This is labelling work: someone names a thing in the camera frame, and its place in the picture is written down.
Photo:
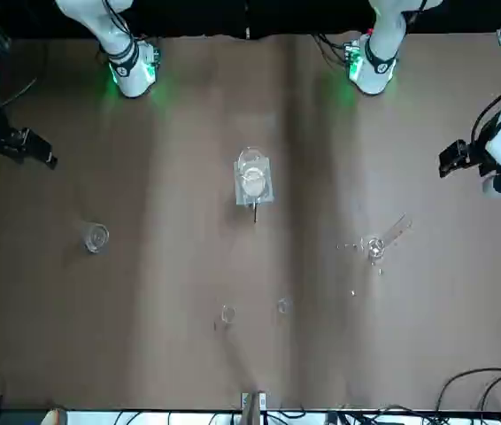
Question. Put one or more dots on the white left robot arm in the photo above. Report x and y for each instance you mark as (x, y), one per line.
(381, 44)

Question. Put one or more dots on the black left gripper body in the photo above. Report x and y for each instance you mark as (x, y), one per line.
(475, 159)

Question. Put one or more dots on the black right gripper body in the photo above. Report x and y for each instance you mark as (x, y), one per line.
(11, 141)

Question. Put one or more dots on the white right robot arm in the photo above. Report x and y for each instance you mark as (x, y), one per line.
(122, 44)

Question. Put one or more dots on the aluminium camera post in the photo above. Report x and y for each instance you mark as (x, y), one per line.
(250, 407)

